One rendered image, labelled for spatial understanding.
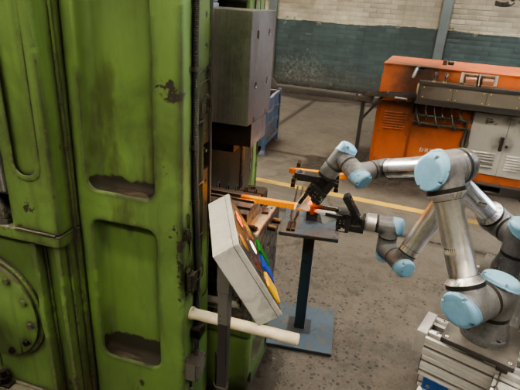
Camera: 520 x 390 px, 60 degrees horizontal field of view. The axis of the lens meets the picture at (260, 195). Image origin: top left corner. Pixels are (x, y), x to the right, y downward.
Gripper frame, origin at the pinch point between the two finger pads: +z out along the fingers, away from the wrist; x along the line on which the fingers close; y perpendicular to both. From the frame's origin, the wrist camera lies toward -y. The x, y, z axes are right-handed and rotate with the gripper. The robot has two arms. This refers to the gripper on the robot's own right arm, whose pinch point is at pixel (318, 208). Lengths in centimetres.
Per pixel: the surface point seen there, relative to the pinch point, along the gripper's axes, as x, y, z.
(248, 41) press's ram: -17, -66, 28
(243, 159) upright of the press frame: 23.4, -8.3, 41.5
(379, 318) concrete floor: 72, 101, -37
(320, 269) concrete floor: 114, 101, 8
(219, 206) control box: -49, -18, 25
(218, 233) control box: -65, -17, 19
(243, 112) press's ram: -17, -41, 29
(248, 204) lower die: -4.6, 1.4, 29.2
